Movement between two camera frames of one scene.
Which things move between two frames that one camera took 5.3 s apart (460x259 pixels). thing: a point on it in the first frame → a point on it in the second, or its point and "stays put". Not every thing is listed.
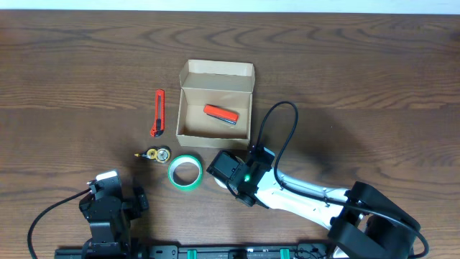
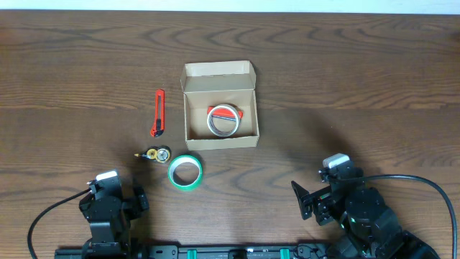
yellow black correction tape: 162,154 stays put
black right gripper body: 217,173 → 309,203
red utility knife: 159,127 stays put
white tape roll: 223,184 → 210,124
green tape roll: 181,159 stays put
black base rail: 218,251 stays put
